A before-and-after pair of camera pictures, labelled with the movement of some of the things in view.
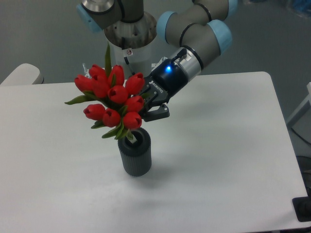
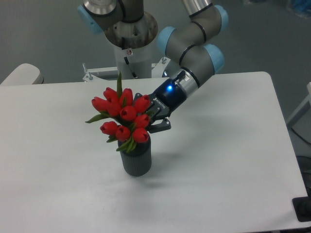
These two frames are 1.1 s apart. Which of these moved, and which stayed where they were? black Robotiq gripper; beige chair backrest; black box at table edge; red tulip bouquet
Moved: red tulip bouquet; black Robotiq gripper
Stayed: beige chair backrest; black box at table edge
